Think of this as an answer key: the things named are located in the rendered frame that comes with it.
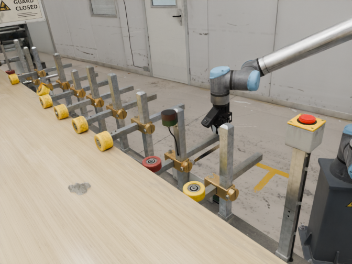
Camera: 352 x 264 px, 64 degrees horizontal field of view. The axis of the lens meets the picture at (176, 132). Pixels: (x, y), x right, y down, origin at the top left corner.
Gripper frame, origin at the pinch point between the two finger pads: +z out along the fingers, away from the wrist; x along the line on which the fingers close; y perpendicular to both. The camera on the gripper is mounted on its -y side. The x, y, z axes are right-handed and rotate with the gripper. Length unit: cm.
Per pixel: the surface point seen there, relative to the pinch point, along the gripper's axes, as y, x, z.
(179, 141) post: -30.1, -6.0, -15.2
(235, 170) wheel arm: -17.7, -25.5, -3.2
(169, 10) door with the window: 208, 278, -27
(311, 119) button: -28, -56, -41
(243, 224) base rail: -27.3, -37.0, 11.9
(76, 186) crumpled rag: -72, 7, -10
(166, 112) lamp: -33.9, -4.3, -29.4
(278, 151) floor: 127, 34, 86
